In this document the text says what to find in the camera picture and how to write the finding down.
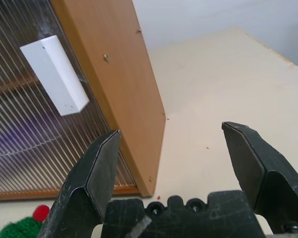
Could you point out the ribbed clear sliding door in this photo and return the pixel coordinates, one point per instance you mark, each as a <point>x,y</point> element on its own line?
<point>20,138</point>

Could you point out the green red knitted toy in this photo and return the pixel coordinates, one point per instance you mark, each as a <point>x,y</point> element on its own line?
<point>22,226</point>

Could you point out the brown wooden cabinet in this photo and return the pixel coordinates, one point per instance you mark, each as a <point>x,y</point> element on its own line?
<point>119,81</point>

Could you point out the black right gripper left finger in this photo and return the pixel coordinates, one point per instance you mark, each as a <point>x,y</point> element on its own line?
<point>89,178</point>

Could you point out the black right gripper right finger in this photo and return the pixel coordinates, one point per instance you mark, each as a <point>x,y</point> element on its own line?
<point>263,161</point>

